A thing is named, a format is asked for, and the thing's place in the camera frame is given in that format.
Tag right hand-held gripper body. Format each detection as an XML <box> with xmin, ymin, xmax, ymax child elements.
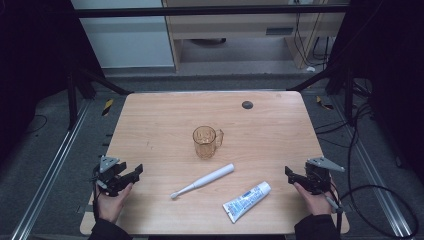
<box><xmin>302</xmin><ymin>156</ymin><xmax>346</xmax><ymax>196</ymax></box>

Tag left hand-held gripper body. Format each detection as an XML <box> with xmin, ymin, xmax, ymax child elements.
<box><xmin>92</xmin><ymin>155</ymin><xmax>122</xmax><ymax>198</ymax></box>

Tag white blue toothpaste tube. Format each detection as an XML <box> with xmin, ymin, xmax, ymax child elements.
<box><xmin>222</xmin><ymin>180</ymin><xmax>272</xmax><ymax>224</ymax></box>

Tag white electric toothbrush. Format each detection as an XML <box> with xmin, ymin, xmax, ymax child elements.
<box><xmin>170</xmin><ymin>162</ymin><xmax>236</xmax><ymax>200</ymax></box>

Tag amber transparent cup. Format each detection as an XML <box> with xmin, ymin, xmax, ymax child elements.
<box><xmin>192</xmin><ymin>125</ymin><xmax>225</xmax><ymax>160</ymax></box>

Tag person's right hand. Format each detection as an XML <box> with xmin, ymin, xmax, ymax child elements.
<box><xmin>292</xmin><ymin>181</ymin><xmax>338</xmax><ymax>217</ymax></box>

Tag person's left hand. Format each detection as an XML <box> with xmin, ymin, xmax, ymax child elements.
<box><xmin>94</xmin><ymin>182</ymin><xmax>134</xmax><ymax>224</ymax></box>

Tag yellow black floor tape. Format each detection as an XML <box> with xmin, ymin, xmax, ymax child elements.
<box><xmin>315</xmin><ymin>95</ymin><xmax>335</xmax><ymax>111</ymax></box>
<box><xmin>101</xmin><ymin>98</ymin><xmax>115</xmax><ymax>117</ymax></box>

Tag black metal stand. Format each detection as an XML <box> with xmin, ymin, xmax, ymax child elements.
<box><xmin>65</xmin><ymin>66</ymin><xmax>134</xmax><ymax>132</ymax></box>
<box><xmin>286</xmin><ymin>61</ymin><xmax>356</xmax><ymax>126</ymax></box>

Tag white cabinet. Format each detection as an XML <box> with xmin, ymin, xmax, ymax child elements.
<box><xmin>71</xmin><ymin>0</ymin><xmax>176</xmax><ymax>70</ymax></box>

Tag dark curtain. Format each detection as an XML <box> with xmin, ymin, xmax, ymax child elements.
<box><xmin>0</xmin><ymin>0</ymin><xmax>104</xmax><ymax>164</ymax></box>
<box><xmin>328</xmin><ymin>0</ymin><xmax>424</xmax><ymax>184</ymax></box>

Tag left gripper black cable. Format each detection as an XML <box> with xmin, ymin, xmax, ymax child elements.
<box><xmin>91</xmin><ymin>171</ymin><xmax>102</xmax><ymax>222</ymax></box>

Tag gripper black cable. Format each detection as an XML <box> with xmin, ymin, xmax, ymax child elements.
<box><xmin>323</xmin><ymin>194</ymin><xmax>346</xmax><ymax>236</ymax></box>
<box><xmin>91</xmin><ymin>171</ymin><xmax>102</xmax><ymax>222</ymax></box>

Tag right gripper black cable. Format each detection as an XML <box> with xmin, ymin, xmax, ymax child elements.
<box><xmin>323</xmin><ymin>194</ymin><xmax>346</xmax><ymax>236</ymax></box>

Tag long black floor cable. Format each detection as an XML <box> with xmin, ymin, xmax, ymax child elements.
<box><xmin>339</xmin><ymin>99</ymin><xmax>420</xmax><ymax>240</ymax></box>

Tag aluminium floor rail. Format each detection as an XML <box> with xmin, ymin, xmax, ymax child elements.
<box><xmin>331</xmin><ymin>95</ymin><xmax>415</xmax><ymax>240</ymax></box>
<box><xmin>10</xmin><ymin>99</ymin><xmax>92</xmax><ymax>240</ymax></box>

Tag thin black floor cable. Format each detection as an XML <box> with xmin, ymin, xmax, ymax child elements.
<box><xmin>23</xmin><ymin>114</ymin><xmax>48</xmax><ymax>135</ymax></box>

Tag black cables under desk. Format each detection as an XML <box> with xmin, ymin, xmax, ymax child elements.
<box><xmin>292</xmin><ymin>2</ymin><xmax>330</xmax><ymax>69</ymax></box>

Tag black horizontal frame bar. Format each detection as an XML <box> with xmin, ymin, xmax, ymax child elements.
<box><xmin>71</xmin><ymin>5</ymin><xmax>350</xmax><ymax>19</ymax></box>

